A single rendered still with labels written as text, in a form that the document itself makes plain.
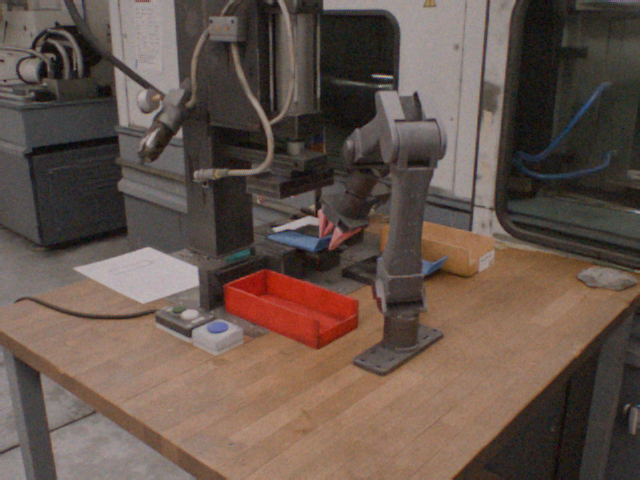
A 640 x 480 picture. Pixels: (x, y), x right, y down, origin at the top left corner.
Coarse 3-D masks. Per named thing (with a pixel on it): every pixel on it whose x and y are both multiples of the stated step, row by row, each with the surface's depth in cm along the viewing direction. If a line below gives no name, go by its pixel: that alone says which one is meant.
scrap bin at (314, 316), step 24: (240, 288) 136; (264, 288) 141; (288, 288) 137; (312, 288) 132; (240, 312) 131; (264, 312) 126; (288, 312) 122; (312, 312) 133; (336, 312) 130; (288, 336) 123; (312, 336) 119; (336, 336) 123
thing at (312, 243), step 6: (276, 234) 152; (282, 234) 153; (288, 234) 153; (294, 234) 153; (300, 234) 153; (288, 240) 148; (294, 240) 148; (300, 240) 148; (306, 240) 149; (312, 240) 149; (318, 240) 141; (324, 240) 143; (330, 240) 145; (306, 246) 144; (312, 246) 144; (318, 246) 143; (324, 246) 145
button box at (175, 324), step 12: (36, 300) 138; (72, 312) 132; (144, 312) 132; (156, 312) 127; (168, 312) 127; (204, 312) 127; (156, 324) 128; (168, 324) 125; (180, 324) 122; (192, 324) 122; (204, 324) 123; (180, 336) 123
